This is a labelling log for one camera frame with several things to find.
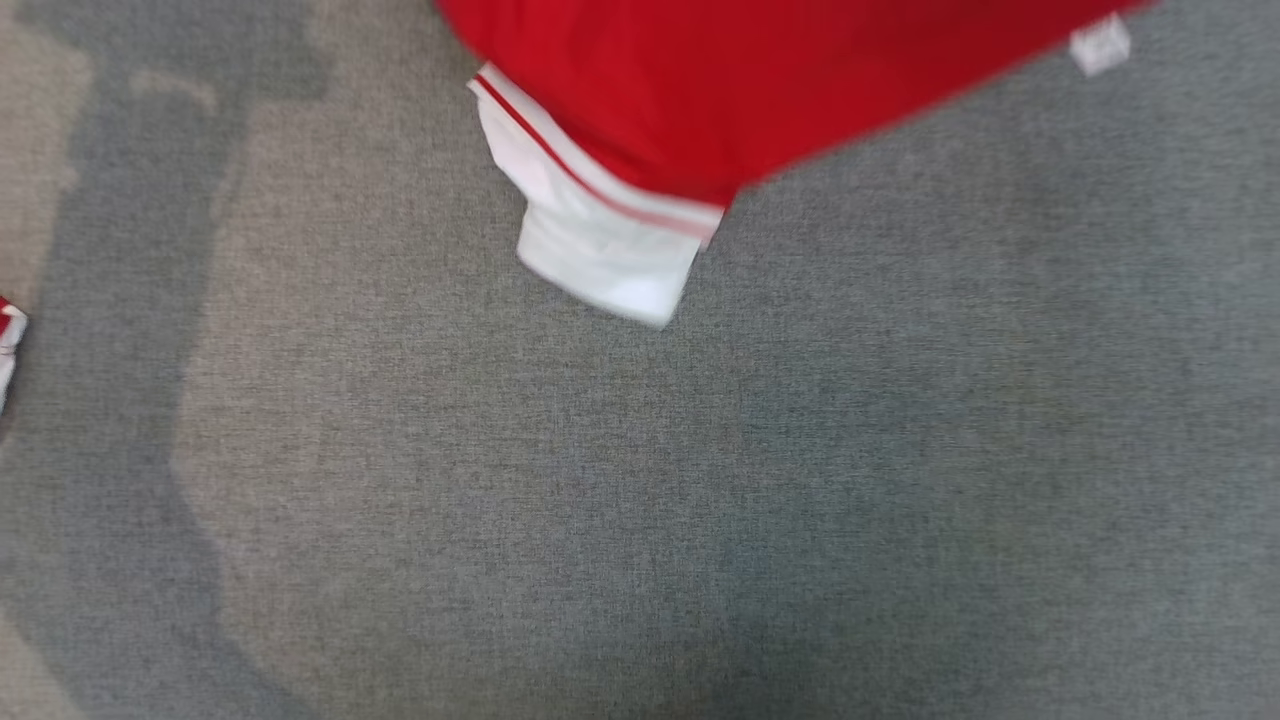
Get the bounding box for red jersey with white cuffs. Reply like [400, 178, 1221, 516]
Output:
[435, 0, 1161, 331]

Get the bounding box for red shorts with white stripes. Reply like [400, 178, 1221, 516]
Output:
[0, 295, 29, 416]

